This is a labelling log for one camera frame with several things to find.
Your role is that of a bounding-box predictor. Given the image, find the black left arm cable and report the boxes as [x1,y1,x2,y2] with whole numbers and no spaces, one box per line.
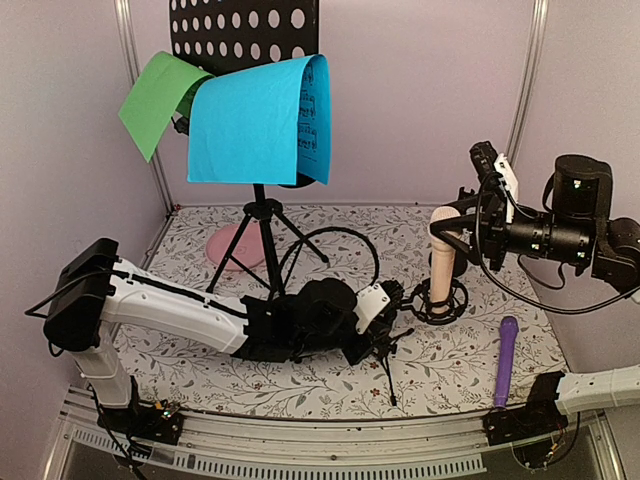
[277,227,381,301]

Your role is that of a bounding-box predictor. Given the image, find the black round-base mic stand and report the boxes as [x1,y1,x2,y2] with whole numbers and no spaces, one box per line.
[429,186,481,279]

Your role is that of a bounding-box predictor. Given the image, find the black shock mount tripod stand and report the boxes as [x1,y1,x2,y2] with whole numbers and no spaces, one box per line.
[370,278,469,407]

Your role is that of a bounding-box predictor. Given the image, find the purple microphone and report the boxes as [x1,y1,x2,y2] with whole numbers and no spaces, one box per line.
[494,316,519,409]

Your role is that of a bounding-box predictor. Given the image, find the blue sheet music paper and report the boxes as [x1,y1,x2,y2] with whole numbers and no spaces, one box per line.
[187,54,332,186]

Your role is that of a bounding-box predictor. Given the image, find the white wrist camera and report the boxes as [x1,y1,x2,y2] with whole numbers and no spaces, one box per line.
[494,153,519,224]
[354,283,390,335]

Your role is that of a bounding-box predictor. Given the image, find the pink beige microphone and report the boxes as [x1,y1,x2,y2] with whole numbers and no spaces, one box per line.
[429,206,460,316]

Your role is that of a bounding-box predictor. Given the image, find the green paper sheet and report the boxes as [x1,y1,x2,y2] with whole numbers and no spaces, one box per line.
[119,51,213,163]

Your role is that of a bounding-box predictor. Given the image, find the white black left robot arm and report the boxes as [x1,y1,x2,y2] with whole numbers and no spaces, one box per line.
[26,238,404,434]

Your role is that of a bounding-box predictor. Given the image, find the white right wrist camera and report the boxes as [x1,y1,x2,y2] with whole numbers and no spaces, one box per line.
[494,153,519,224]

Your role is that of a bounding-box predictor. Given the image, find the black perforated music stand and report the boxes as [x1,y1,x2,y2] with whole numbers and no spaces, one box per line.
[169,1,329,294]

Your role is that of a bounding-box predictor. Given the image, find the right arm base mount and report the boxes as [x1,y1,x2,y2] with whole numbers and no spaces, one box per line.
[482,371,581,471]

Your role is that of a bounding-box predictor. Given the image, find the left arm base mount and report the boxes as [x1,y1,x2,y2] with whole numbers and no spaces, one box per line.
[91,374,185,446]

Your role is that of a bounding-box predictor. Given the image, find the pink round plate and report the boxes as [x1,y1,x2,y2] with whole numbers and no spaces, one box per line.
[205,222,265,269]

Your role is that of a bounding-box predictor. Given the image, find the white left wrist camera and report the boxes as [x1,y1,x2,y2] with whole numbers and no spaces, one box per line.
[354,283,390,335]

